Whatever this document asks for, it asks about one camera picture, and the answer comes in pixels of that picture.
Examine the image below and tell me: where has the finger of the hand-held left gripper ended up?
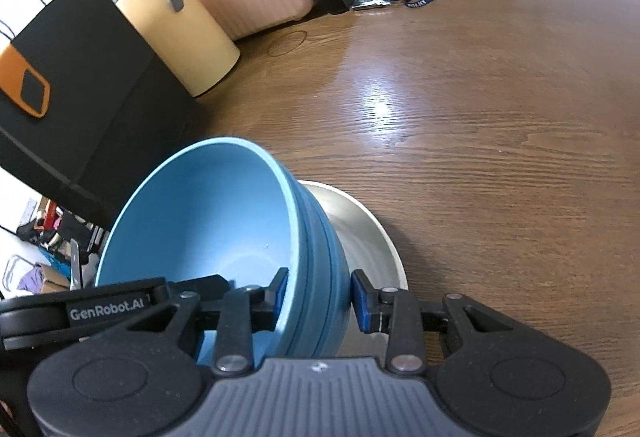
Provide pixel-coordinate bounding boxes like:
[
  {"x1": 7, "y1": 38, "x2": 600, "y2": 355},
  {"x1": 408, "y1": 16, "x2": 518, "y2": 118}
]
[{"x1": 167, "y1": 274, "x2": 236, "y2": 303}]

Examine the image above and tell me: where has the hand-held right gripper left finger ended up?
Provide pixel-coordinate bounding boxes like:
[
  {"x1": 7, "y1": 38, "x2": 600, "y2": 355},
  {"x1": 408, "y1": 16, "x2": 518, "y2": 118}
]
[{"x1": 125, "y1": 267, "x2": 290, "y2": 377}]

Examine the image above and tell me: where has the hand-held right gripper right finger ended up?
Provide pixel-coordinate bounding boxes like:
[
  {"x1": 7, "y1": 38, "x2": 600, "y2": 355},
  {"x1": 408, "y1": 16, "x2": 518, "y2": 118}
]
[{"x1": 351, "y1": 269, "x2": 526, "y2": 375}]

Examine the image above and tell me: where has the cream round plate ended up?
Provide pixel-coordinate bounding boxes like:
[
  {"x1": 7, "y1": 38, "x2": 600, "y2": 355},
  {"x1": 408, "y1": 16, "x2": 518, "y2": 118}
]
[{"x1": 297, "y1": 180, "x2": 408, "y2": 353}]

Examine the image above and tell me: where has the black paper bag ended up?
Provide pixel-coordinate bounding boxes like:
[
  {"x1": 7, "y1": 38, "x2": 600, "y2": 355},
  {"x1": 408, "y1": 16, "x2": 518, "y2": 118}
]
[{"x1": 0, "y1": 0, "x2": 213, "y2": 228}]

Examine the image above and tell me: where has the yellow bin with grey handle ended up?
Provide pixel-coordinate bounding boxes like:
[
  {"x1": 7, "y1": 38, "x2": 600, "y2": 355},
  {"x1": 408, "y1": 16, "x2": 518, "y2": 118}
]
[{"x1": 98, "y1": 0, "x2": 242, "y2": 98}]

